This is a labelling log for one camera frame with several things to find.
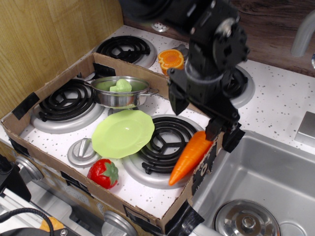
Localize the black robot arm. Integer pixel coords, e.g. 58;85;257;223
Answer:
120;0;249;141

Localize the back left stove burner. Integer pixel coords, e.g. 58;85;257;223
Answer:
92;35;157;68

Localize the hanging steel skimmer ladle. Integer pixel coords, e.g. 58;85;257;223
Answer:
151;22;169;32

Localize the steel pot lid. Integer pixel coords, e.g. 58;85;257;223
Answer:
213;199;281;236

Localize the grey toy faucet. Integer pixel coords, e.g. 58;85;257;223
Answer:
290;10;315;58

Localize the small steel pot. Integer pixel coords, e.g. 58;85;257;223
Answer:
84;76;159;109

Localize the stove burner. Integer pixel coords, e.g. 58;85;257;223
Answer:
122;115;204;189
92;35;157;68
31;79;104;134
221;65;255;109

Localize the silver back stove knob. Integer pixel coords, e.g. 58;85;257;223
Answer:
173;44;189;60

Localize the red toy strawberry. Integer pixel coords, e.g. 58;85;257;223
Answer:
87;159;119;189

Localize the orange toy fruit half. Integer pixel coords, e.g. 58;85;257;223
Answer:
157;49;185;75

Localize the orange toy carrot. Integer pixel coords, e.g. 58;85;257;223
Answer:
168;131;213;186

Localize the green toy broccoli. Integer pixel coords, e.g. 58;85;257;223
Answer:
109;79;132;92

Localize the light green plastic plate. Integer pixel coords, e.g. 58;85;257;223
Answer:
92;110;155;159

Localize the brown cardboard fence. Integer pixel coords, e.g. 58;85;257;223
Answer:
0;52;246;235

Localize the front left stove burner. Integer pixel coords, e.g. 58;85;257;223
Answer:
31;79;104;134

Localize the silver front knob left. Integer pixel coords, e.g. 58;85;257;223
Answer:
15;156;44;184

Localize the grey sink basin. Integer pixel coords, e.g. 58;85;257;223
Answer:
192;131;315;236

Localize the back right stove burner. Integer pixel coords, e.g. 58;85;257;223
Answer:
221;65;255;109

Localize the black cable bottom left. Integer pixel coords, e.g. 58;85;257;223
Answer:
0;207;55;236

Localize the black clamp device left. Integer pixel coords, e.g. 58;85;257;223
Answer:
0;155;32;202

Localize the yellow orange toy piece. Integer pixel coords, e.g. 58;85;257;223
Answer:
39;216;64;232

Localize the grey faucet handle block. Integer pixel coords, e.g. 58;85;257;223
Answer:
294;111;315;148

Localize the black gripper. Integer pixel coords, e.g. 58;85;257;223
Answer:
167;68;240;141

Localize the front right stove burner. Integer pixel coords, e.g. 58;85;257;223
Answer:
122;115;204;189

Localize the silver front knob right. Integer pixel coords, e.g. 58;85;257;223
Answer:
101;210;137;236

